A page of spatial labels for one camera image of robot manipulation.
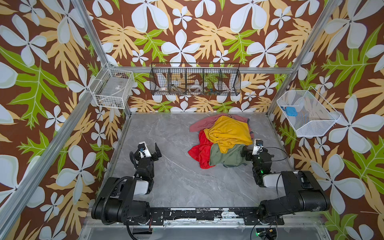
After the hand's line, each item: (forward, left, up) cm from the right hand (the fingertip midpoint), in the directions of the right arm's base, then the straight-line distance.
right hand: (251, 144), depth 91 cm
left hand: (-2, +63, +5) cm, 64 cm away
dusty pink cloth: (+24, +27, -8) cm, 37 cm away
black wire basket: (+38, +34, +22) cm, 55 cm away
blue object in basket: (+11, -21, +17) cm, 30 cm away
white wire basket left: (+25, +83, +26) cm, 90 cm away
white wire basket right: (+8, -29, +19) cm, 35 cm away
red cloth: (-3, +31, -3) cm, 31 cm away
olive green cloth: (-8, +12, -1) cm, 15 cm away
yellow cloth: (+8, +15, +3) cm, 17 cm away
